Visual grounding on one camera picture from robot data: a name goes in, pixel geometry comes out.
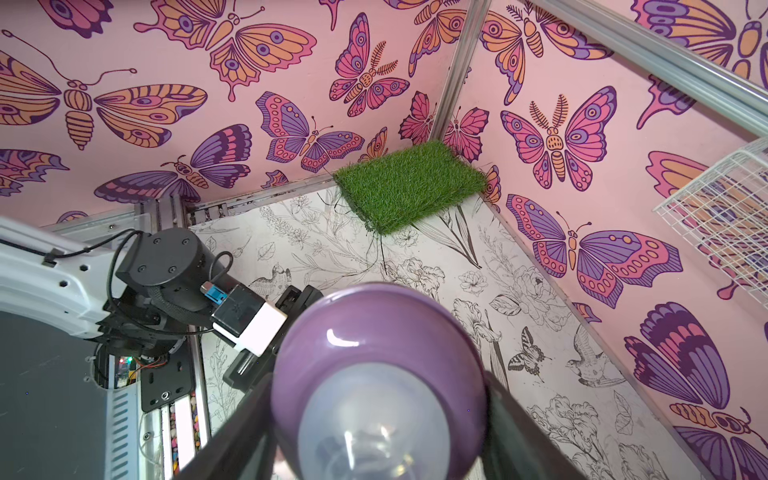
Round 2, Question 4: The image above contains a white wire basket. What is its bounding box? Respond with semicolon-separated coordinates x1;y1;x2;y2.
647;138;767;306

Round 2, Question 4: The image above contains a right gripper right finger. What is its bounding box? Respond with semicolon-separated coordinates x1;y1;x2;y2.
481;371;585;480

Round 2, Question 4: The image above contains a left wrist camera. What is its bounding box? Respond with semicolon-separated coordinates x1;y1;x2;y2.
200;282;287;356

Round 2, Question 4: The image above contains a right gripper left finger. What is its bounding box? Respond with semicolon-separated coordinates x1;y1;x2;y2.
175;374;277;480

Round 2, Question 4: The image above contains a purple nipple collar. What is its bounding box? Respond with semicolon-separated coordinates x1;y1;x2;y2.
271;283;487;479

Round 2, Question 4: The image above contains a green artificial grass mat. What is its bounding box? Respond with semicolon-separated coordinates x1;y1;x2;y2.
333;141;486;235

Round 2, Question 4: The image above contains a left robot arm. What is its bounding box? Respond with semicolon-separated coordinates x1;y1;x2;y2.
1;218;322;391

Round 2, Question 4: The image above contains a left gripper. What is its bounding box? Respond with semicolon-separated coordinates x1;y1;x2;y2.
223;285;323;393

